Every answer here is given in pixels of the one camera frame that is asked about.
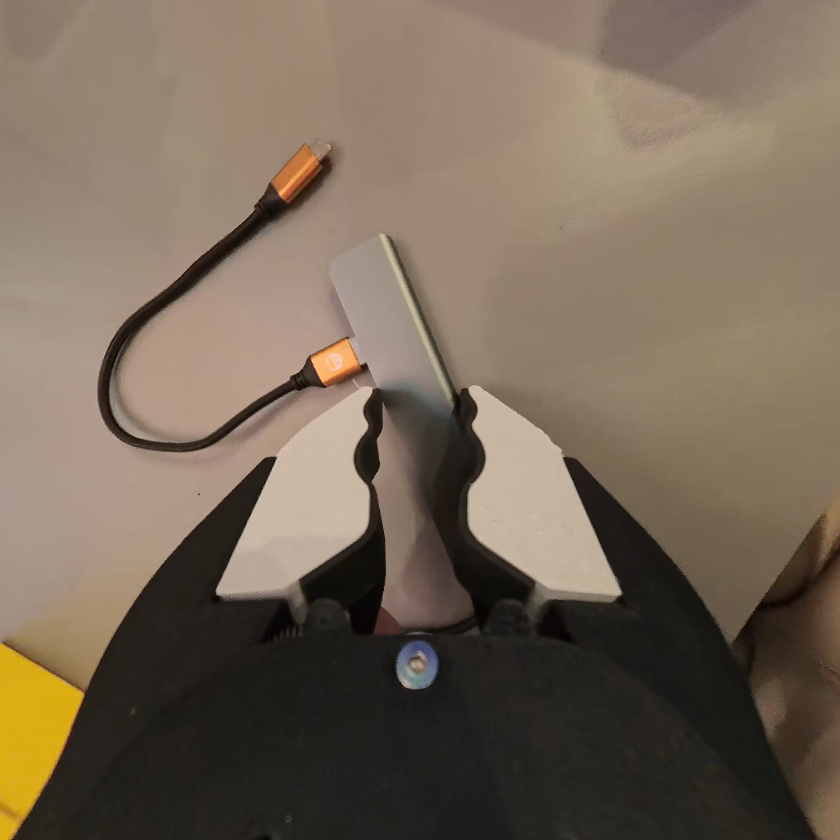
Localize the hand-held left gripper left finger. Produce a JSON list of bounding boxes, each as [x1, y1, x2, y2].
[[214, 387, 387, 632]]

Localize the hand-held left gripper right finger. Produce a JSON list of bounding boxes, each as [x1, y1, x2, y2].
[[453, 385, 624, 632]]

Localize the black cable with orange plugs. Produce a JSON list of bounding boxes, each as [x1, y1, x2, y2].
[[97, 138, 370, 454]]

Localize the grey usb hub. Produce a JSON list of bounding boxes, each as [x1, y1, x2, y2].
[[328, 233, 475, 631]]

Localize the person's beige trouser leg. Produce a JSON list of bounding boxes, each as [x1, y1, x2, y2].
[[727, 492, 840, 840]]

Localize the yellow plastic bin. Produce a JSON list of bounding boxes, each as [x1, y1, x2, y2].
[[0, 642, 86, 834]]

